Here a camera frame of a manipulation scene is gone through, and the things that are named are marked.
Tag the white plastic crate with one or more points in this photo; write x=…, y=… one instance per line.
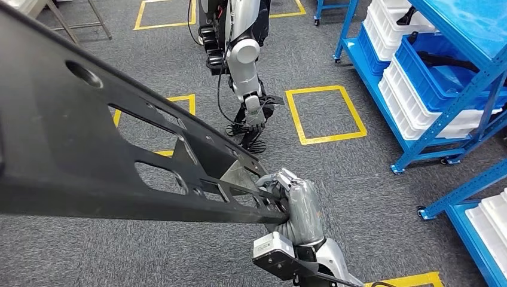
x=400, y=126
x=376, y=39
x=392, y=12
x=408, y=103

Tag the dark blue plastic crate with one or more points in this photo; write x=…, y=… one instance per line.
x=372, y=59

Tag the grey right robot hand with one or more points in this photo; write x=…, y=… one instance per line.
x=307, y=214

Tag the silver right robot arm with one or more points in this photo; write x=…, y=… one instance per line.
x=334, y=261

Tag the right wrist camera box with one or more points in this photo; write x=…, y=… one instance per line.
x=269, y=245

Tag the black plastic trim part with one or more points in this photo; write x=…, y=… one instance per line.
x=443, y=60
x=408, y=16

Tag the black plastic panel part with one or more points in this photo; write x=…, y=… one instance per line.
x=47, y=150

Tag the silver black humanoid robot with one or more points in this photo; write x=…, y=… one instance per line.
x=243, y=59

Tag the blue metal shelf rack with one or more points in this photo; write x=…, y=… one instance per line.
x=435, y=128
x=475, y=185
x=330, y=4

